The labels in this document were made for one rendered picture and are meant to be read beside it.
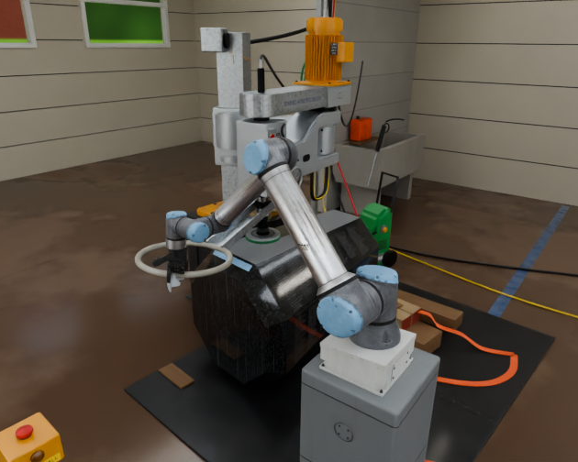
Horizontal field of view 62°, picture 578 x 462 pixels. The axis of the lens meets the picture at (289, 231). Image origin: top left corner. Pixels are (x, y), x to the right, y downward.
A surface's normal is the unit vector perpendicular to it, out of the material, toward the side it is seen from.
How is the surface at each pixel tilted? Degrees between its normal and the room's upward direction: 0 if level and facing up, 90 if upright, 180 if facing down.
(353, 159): 90
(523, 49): 90
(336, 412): 90
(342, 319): 91
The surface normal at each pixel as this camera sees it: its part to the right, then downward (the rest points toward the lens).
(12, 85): 0.80, 0.22
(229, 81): -0.21, 0.36
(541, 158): -0.60, 0.29
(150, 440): 0.01, -0.93
